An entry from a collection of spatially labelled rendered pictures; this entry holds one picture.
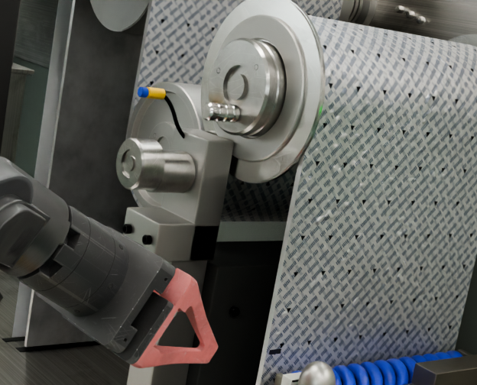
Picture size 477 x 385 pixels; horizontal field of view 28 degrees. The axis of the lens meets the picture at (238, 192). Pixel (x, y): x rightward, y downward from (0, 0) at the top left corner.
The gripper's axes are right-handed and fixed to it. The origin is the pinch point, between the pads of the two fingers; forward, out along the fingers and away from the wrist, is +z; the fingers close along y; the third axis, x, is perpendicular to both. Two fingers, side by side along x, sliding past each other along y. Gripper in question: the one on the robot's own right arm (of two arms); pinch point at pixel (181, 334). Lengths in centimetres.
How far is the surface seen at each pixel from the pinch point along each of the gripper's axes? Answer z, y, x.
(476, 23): 22, -13, 43
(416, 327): 22.6, 0.4, 12.0
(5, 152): 19, -75, 8
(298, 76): -3.5, -1.0, 20.4
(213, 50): -3.3, -12.3, 20.9
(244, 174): 1.2, -5.4, 13.2
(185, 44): 1.3, -23.6, 23.1
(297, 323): 9.4, 0.4, 5.8
